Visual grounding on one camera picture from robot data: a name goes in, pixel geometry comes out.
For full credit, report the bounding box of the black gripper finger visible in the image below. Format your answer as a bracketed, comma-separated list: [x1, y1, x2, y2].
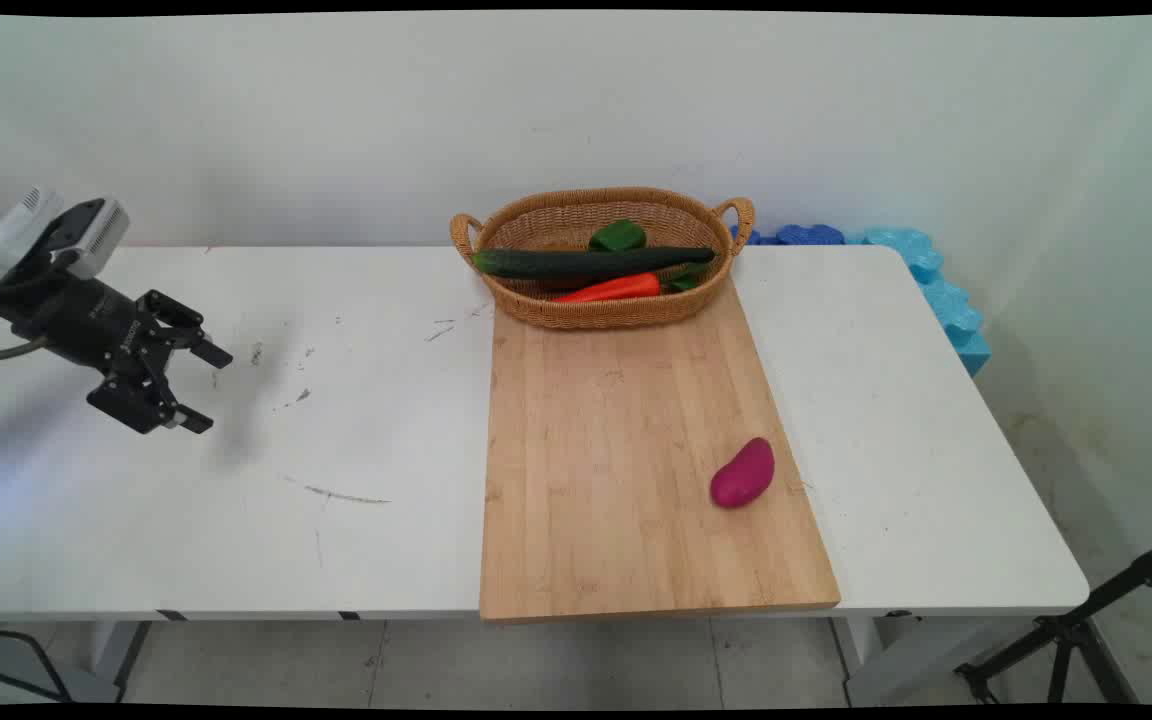
[87, 374, 215, 436]
[136, 289, 234, 370]

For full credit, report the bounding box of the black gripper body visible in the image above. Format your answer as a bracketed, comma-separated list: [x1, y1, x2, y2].
[0, 270, 177, 387]

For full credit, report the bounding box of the long dark green cucumber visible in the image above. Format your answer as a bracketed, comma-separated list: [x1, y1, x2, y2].
[472, 246, 716, 281]

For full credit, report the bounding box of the white table leg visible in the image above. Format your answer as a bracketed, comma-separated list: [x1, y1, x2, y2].
[88, 620, 153, 703]
[829, 614, 947, 707]

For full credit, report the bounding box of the woven wicker basket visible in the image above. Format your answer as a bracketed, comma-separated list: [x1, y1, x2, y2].
[449, 187, 756, 331]

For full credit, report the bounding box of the orange toy carrot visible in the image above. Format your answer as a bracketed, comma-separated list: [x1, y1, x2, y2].
[550, 272, 662, 304]

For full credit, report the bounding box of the green bell pepper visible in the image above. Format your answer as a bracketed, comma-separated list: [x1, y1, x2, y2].
[588, 219, 648, 253]

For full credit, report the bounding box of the wooden cutting board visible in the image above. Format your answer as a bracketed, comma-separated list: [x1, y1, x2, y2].
[479, 278, 842, 625]

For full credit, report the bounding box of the purple sweet potato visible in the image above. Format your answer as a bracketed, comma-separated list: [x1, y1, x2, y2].
[710, 437, 776, 510]

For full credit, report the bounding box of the dark blue foam piece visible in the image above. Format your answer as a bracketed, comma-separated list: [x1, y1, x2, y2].
[733, 223, 848, 248]

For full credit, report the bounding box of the light blue foam piece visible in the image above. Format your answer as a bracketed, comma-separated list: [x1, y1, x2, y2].
[844, 227, 993, 378]

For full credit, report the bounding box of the black tripod stand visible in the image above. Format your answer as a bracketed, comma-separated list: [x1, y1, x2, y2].
[954, 534, 1152, 706]

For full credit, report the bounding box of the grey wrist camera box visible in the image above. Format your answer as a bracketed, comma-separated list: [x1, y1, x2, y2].
[36, 198, 131, 282]

